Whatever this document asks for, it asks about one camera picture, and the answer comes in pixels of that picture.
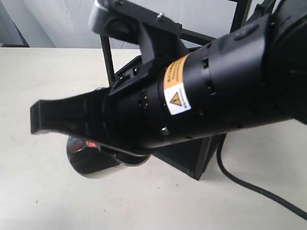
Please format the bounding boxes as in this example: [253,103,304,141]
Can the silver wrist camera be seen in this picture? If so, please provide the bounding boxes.
[88,0,110,34]

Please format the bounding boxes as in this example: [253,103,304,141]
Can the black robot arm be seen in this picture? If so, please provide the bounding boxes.
[30,0,307,156]

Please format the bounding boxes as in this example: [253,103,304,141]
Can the black metal two-tier rack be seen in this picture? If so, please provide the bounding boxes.
[100,0,276,180]

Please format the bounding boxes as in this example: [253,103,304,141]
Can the black cable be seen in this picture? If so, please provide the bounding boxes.
[217,138,307,218]

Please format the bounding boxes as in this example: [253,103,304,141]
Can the stainless steel mug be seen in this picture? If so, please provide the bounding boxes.
[66,136,151,179]

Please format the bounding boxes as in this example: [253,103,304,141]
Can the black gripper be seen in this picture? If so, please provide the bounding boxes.
[30,16,189,155]

